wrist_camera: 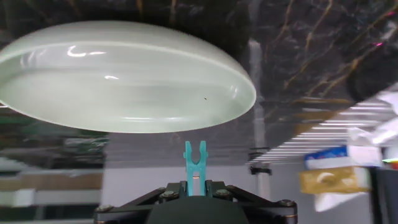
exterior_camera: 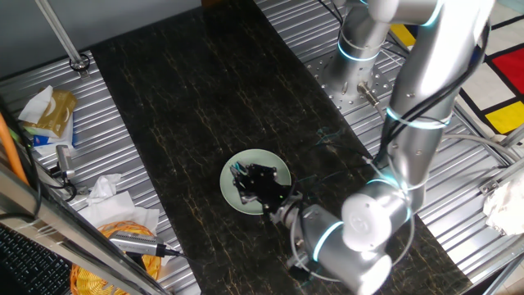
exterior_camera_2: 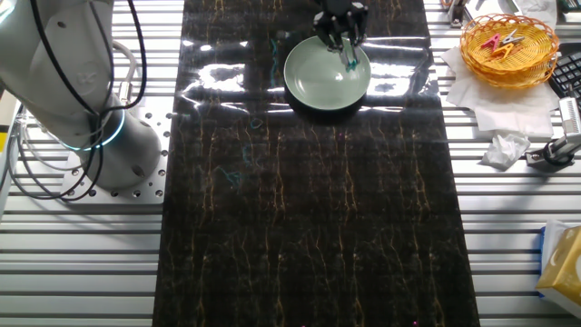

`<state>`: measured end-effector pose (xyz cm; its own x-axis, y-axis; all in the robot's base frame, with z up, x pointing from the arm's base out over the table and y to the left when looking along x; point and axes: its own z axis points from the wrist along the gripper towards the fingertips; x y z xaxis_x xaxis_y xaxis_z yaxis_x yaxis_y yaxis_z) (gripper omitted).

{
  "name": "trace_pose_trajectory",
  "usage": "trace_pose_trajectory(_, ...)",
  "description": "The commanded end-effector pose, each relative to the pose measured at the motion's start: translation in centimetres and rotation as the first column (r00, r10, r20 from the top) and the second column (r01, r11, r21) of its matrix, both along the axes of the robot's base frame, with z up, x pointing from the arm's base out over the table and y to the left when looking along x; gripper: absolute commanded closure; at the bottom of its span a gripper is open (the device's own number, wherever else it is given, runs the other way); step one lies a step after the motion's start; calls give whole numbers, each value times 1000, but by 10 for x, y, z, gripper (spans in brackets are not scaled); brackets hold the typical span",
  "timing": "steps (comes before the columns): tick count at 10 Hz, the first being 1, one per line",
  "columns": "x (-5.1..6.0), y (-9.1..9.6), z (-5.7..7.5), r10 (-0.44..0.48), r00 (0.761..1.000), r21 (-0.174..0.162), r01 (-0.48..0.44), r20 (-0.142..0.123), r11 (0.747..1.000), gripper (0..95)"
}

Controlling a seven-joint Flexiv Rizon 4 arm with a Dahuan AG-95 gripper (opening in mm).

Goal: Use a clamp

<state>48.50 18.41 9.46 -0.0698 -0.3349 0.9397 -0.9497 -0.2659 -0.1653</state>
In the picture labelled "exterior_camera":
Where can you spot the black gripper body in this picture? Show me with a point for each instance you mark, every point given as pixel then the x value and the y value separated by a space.
pixel 266 186

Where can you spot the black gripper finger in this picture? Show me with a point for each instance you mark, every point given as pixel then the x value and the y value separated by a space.
pixel 241 190
pixel 245 169

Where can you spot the teal plastic clothespin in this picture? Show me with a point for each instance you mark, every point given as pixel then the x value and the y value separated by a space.
pixel 236 167

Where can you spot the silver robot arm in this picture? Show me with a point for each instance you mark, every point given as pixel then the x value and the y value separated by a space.
pixel 421 102

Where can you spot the pale green round plate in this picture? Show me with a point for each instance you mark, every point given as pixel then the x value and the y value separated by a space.
pixel 229 192

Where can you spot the black marble pattern mat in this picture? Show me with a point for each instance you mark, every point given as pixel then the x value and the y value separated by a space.
pixel 184 102

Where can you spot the crumpled white tissue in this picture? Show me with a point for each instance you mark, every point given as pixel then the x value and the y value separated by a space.
pixel 102 186

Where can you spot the yellow wicker basket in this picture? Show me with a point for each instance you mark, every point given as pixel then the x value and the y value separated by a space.
pixel 88 282

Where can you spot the gold tissue box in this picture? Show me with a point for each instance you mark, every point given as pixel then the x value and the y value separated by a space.
pixel 57 110

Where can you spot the blue white tissue pack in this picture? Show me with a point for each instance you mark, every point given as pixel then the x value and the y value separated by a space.
pixel 45 141

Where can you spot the black keyboard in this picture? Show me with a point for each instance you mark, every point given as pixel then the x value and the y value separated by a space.
pixel 28 266

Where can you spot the thin aluminium pole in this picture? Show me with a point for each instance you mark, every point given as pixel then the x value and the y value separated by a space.
pixel 61 34

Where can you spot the aluminium corner profile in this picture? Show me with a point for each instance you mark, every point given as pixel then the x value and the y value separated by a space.
pixel 497 180

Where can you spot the orange tube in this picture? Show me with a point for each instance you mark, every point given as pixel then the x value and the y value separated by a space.
pixel 10 151

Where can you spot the bunched white cloth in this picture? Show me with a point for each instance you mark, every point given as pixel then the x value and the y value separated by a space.
pixel 505 209

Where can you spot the colourful squares floor mat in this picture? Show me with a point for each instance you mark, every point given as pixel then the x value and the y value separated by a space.
pixel 507 73

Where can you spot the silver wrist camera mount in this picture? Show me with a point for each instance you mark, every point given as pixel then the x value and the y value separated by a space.
pixel 286 213

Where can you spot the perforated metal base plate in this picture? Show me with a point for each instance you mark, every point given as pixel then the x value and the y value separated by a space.
pixel 323 82

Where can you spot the silver camera with plug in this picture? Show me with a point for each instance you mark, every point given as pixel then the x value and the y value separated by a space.
pixel 131 241

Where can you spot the silver camera on mount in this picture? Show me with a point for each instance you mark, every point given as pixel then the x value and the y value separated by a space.
pixel 64 160

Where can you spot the aluminium frame beam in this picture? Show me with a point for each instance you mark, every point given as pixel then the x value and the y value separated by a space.
pixel 41 221

